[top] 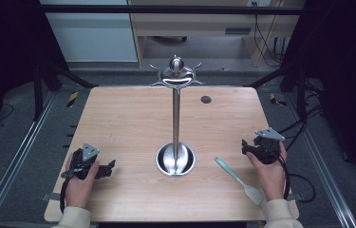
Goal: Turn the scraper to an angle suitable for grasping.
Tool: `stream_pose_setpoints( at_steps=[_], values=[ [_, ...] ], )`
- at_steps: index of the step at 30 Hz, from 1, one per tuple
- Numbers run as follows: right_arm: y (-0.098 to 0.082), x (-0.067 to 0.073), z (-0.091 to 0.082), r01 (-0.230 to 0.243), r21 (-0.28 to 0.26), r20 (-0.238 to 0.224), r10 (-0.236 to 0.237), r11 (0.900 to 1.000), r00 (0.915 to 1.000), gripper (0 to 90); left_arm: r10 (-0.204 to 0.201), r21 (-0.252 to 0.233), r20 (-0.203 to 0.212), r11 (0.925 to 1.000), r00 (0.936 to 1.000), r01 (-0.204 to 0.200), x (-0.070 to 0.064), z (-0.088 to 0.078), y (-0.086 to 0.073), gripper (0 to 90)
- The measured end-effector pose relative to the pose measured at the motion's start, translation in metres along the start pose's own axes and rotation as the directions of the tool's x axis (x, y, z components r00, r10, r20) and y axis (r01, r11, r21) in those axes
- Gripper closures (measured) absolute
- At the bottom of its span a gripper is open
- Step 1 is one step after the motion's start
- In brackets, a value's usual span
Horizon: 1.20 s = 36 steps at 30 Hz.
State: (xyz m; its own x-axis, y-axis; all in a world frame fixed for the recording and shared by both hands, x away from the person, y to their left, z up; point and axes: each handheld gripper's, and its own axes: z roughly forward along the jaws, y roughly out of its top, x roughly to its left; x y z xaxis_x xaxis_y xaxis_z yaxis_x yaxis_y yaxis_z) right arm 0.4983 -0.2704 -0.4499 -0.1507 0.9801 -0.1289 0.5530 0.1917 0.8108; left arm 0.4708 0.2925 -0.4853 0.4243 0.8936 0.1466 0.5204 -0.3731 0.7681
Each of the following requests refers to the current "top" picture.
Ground black metal stand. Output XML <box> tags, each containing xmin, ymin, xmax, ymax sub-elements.
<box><xmin>245</xmin><ymin>61</ymin><xmax>309</xmax><ymax>123</ymax></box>
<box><xmin>32</xmin><ymin>60</ymin><xmax>100</xmax><ymax>122</ymax></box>

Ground black floor cables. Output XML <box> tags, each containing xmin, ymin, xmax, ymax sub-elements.
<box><xmin>276</xmin><ymin>77</ymin><xmax>326</xmax><ymax>152</ymax></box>

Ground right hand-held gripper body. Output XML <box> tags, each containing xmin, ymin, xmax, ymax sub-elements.
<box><xmin>248</xmin><ymin>127</ymin><xmax>286</xmax><ymax>165</ymax></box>

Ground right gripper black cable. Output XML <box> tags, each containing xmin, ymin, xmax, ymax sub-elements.
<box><xmin>273</xmin><ymin>151</ymin><xmax>317</xmax><ymax>204</ymax></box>

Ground metal utensil stand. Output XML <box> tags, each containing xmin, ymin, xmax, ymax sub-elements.
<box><xmin>149</xmin><ymin>54</ymin><xmax>204</xmax><ymax>178</ymax></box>

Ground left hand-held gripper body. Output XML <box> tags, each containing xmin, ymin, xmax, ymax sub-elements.
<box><xmin>61</xmin><ymin>142</ymin><xmax>103</xmax><ymax>181</ymax></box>

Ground white cabinet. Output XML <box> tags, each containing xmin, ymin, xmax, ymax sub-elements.
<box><xmin>38</xmin><ymin>0</ymin><xmax>139</xmax><ymax>63</ymax></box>

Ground aluminium floor rail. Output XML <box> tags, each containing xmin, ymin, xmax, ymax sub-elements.
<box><xmin>283</xmin><ymin>92</ymin><xmax>356</xmax><ymax>228</ymax></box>
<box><xmin>0</xmin><ymin>90</ymin><xmax>58</xmax><ymax>228</ymax></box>

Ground black horizontal frame bar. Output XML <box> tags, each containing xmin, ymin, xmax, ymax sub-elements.
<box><xmin>38</xmin><ymin>4</ymin><xmax>305</xmax><ymax>16</ymax></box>

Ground teal handled white spatula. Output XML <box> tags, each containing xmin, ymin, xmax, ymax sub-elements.
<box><xmin>214</xmin><ymin>157</ymin><xmax>265</xmax><ymax>206</ymax></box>

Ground black hanging cables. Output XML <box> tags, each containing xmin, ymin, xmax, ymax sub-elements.
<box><xmin>251</xmin><ymin>1</ymin><xmax>289</xmax><ymax>68</ymax></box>

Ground person's left hand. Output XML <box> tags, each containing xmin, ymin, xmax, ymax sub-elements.
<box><xmin>64</xmin><ymin>153</ymin><xmax>100</xmax><ymax>210</ymax></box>

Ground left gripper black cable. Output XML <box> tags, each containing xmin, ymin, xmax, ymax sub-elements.
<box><xmin>59</xmin><ymin>172</ymin><xmax>73</xmax><ymax>214</ymax></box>

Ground yellow-handled tool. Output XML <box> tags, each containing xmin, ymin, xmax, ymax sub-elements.
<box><xmin>66</xmin><ymin>91</ymin><xmax>80</xmax><ymax>108</ymax></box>

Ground person's right hand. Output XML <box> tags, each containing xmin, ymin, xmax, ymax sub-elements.
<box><xmin>245</xmin><ymin>140</ymin><xmax>289</xmax><ymax>202</ymax></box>

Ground yellow black striped tape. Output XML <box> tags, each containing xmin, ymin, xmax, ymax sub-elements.
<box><xmin>269</xmin><ymin>92</ymin><xmax>288</xmax><ymax>107</ymax></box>

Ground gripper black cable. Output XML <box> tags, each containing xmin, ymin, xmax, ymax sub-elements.
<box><xmin>59</xmin><ymin>172</ymin><xmax>73</xmax><ymax>214</ymax></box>
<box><xmin>273</xmin><ymin>151</ymin><xmax>317</xmax><ymax>204</ymax></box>

